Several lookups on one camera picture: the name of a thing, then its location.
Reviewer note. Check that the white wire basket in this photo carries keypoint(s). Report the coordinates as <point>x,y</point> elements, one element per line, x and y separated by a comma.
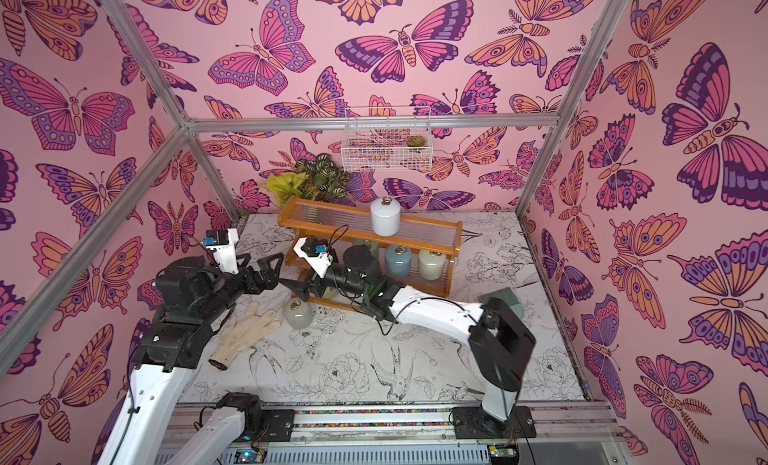
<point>385,149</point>

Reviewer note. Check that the potted artificial plant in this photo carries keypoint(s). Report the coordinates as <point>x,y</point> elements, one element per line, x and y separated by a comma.
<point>318,179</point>

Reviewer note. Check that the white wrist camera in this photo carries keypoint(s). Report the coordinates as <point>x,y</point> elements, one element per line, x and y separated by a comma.
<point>316,252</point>
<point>222,245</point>

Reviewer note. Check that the wooden three-tier shelf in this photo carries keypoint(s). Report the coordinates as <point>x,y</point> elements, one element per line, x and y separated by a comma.
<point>345,226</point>

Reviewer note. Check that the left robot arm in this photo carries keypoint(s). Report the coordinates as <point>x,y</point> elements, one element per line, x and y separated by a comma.
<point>198,306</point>

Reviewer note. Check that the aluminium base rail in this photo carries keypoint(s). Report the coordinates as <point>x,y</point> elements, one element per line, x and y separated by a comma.
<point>431,433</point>

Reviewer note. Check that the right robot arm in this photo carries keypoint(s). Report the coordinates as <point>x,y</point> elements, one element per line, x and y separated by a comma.
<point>500,343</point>

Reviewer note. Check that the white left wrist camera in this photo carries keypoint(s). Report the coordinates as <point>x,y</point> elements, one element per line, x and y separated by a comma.
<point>222,245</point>

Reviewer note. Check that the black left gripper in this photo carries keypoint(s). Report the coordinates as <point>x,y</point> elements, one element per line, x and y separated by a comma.
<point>248,275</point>

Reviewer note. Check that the pale grey-green tea canister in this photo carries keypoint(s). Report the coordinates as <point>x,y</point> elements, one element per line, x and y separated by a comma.
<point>431,264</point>

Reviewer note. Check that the mint green hand brush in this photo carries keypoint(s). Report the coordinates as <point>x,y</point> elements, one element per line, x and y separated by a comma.
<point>508,297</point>

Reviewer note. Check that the aluminium frame post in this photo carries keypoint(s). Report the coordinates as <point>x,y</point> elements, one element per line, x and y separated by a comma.
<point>601,34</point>
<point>119,15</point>

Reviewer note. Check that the blue tea canister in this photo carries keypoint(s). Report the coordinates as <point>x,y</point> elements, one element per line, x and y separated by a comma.
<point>398,260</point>

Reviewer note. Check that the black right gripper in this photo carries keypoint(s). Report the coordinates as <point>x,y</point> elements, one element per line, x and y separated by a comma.
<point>315,282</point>

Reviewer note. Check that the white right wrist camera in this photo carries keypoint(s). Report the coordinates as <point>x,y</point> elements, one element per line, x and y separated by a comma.
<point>316,252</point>

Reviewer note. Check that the beige work glove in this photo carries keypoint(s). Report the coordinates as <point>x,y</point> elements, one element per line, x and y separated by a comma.
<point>241,333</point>

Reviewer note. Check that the left aluminium frame post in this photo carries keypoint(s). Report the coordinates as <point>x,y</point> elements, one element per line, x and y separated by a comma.
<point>119,15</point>

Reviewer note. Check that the small green succulent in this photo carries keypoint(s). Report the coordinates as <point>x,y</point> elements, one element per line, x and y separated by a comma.
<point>416,141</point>

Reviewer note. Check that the cream white tea canister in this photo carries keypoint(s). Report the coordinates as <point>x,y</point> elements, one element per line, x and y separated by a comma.
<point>297,313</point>

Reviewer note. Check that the horizontal aluminium frame bar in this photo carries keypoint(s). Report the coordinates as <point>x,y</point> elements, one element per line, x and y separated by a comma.
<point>342,123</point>

